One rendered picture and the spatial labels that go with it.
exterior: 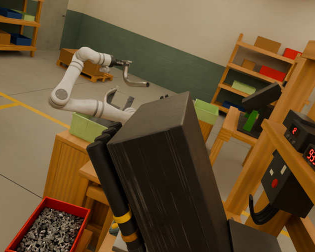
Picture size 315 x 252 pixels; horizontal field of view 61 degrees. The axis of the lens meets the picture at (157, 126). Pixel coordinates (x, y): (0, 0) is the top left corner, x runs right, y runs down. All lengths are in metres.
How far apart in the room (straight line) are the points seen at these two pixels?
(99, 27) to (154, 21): 1.91
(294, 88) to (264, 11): 6.65
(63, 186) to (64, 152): 0.30
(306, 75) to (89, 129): 1.46
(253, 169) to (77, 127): 1.29
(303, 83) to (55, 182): 1.85
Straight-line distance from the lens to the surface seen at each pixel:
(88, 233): 1.37
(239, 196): 1.72
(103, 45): 9.26
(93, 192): 1.73
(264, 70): 7.52
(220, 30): 8.10
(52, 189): 2.36
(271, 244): 1.04
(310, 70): 1.54
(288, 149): 0.99
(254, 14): 8.10
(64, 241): 1.22
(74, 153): 2.08
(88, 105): 1.45
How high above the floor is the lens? 1.77
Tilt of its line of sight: 20 degrees down
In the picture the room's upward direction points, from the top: 20 degrees clockwise
